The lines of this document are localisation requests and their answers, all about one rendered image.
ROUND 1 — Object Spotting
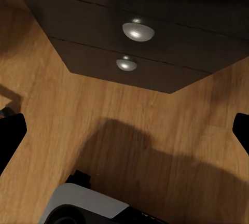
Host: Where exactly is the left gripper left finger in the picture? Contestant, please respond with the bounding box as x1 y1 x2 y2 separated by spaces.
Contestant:
0 113 27 176

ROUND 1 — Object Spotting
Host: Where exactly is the swivel chair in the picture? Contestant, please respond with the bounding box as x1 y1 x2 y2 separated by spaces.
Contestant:
0 108 16 119

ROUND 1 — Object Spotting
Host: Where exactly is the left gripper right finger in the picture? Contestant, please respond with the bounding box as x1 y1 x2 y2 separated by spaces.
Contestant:
232 113 249 155

